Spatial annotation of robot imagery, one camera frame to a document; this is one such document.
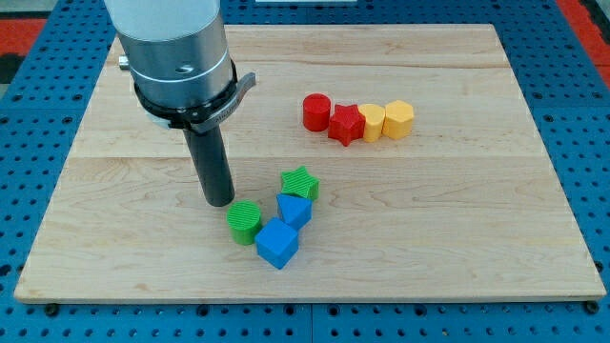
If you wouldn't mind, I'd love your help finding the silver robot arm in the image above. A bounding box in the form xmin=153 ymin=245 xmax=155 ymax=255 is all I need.
xmin=105 ymin=0 xmax=256 ymax=133

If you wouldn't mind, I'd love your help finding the green star block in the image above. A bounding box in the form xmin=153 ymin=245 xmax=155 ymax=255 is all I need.
xmin=280 ymin=166 xmax=319 ymax=201

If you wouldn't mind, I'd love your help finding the blue triangle block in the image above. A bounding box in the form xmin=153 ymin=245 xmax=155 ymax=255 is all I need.
xmin=276 ymin=193 xmax=313 ymax=232

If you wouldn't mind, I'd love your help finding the red star block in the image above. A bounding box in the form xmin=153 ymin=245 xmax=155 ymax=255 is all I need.
xmin=328 ymin=104 xmax=366 ymax=147

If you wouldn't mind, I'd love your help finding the red cylinder block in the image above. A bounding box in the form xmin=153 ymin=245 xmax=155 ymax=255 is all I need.
xmin=302 ymin=93 xmax=332 ymax=131

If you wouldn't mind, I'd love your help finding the green cylinder block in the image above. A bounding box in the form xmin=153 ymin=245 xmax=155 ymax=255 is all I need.
xmin=226 ymin=200 xmax=262 ymax=246

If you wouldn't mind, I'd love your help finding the blue cube block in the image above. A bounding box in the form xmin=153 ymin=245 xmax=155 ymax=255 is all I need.
xmin=254 ymin=217 xmax=298 ymax=270

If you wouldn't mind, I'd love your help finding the yellow heart block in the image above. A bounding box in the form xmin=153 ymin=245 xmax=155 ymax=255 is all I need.
xmin=358 ymin=104 xmax=385 ymax=143

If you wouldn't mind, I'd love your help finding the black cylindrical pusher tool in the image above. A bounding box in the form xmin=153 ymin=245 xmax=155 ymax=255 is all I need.
xmin=184 ymin=127 xmax=234 ymax=207

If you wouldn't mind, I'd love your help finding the yellow hexagon block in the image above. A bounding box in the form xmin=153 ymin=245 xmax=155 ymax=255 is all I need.
xmin=382 ymin=100 xmax=415 ymax=140

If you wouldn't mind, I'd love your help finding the wooden board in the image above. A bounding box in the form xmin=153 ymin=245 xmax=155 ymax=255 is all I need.
xmin=14 ymin=24 xmax=606 ymax=304

